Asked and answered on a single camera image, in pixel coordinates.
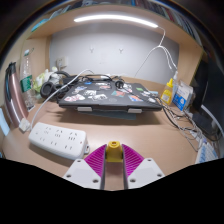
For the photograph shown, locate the white power strip cable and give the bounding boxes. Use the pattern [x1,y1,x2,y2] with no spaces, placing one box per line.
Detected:
[29,68,96,132]

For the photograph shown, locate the yellow charger block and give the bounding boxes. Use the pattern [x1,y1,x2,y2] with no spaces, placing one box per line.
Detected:
[105,140,124,164]

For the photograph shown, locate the clear plastic water bottle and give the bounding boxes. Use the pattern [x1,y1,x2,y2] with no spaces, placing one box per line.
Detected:
[19,48,37,112]

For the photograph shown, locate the white power strip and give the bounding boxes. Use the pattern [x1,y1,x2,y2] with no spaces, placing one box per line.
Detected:
[27,121,91,161]

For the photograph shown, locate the yellow glue bottle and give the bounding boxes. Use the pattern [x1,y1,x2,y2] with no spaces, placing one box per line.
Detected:
[160,78,174,106]

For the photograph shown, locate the white rectangular block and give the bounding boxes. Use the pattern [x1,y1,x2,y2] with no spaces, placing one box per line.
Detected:
[0,108,11,137]

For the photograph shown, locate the white hanging cable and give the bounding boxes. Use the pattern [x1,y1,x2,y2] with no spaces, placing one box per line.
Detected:
[134,26,179,79]

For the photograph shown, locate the dark laptop stand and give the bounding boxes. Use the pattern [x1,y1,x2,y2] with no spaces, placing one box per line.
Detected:
[77,106,143,121]

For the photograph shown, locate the white wall socket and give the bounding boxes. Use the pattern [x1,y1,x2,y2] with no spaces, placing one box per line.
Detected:
[55,55,69,69]

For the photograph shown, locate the black coiled cable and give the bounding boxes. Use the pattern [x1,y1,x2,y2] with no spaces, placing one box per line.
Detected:
[71,73,126,88]

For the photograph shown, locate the black laptop with stickers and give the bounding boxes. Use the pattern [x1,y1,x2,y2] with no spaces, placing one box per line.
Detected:
[58,81,163,113]

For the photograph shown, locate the green and white plush toy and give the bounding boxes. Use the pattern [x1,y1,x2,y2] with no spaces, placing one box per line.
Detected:
[33,68,59,93]

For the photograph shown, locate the white keyboard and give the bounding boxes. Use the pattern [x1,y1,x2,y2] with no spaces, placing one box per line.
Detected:
[194,139,219,164]

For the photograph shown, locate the white translucent bottle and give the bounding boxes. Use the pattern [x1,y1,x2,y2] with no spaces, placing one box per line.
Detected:
[170,70,180,99]

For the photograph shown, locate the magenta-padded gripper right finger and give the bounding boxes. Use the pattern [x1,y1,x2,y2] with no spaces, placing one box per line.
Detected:
[121,143,166,190]

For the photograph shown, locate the pink thermos jug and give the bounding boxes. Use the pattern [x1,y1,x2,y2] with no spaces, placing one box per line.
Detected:
[3,62,30,128]

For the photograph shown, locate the black monitor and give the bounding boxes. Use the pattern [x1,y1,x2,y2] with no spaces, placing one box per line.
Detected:
[191,58,224,141]

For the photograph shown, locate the black headphones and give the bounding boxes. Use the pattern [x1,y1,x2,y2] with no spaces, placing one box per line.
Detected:
[39,70,73,100]

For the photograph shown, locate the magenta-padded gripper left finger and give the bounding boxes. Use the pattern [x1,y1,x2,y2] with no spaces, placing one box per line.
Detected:
[62,143,108,190]

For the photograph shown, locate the white light bar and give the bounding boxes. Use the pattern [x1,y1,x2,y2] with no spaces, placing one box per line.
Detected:
[73,13,159,29]

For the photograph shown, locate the white desk cable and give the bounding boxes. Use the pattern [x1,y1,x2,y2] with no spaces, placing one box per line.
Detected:
[181,128,206,153]

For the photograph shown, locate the blue and white box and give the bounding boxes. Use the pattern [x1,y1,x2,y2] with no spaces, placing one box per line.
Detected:
[172,80,194,112]

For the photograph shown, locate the black desk cable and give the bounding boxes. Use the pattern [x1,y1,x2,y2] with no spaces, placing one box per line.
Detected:
[159,101,204,138]

